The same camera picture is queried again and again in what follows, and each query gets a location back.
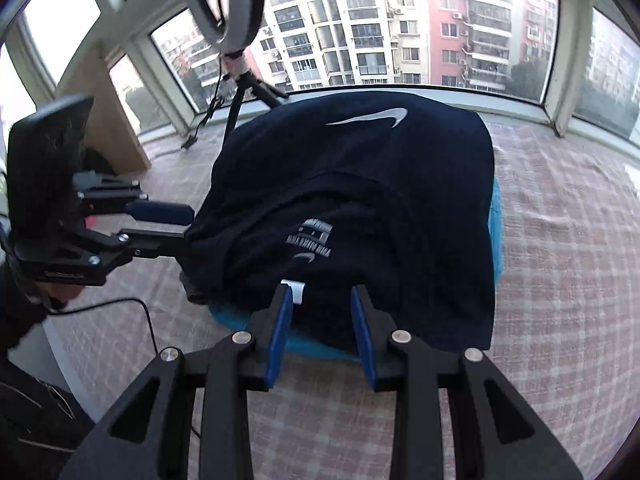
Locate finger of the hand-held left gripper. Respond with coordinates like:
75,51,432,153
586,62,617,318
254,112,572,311
72,171,196,227
82,227,193,268

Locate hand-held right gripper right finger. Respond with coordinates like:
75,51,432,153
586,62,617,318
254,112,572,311
350,285,583,480

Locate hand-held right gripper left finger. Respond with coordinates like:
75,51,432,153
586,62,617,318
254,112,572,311
60,284,295,480

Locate navy blue garment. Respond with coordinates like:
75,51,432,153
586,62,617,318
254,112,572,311
180,91,497,353

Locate person's left hand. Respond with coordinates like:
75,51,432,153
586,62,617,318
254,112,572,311
42,282,85,312

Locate folded bright blue garment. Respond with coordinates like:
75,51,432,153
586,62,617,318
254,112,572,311
207,177,503,363

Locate black garment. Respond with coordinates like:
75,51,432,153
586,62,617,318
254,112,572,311
82,146,115,175

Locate pink checked tablecloth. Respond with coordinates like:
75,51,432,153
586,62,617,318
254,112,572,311
50,120,640,480

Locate person's dark clothing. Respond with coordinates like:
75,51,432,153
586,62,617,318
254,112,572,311
0,355,96,480

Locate apartment buildings outside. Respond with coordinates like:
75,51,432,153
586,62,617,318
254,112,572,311
150,0,640,131

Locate black ring light cable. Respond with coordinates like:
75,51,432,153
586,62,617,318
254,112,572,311
181,0,236,150

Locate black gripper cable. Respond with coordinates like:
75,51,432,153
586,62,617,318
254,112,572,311
47,299,201,441

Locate white ring light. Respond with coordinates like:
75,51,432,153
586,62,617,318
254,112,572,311
187,0,267,57

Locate white window frame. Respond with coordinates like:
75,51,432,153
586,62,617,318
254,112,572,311
0,0,640,141

